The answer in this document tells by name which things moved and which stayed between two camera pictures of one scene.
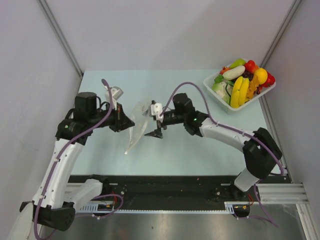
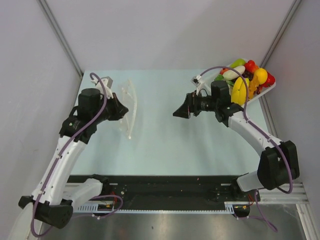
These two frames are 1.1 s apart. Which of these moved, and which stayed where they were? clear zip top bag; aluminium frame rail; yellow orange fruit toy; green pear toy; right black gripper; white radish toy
Moved: right black gripper; clear zip top bag
Stayed: white radish toy; aluminium frame rail; yellow orange fruit toy; green pear toy
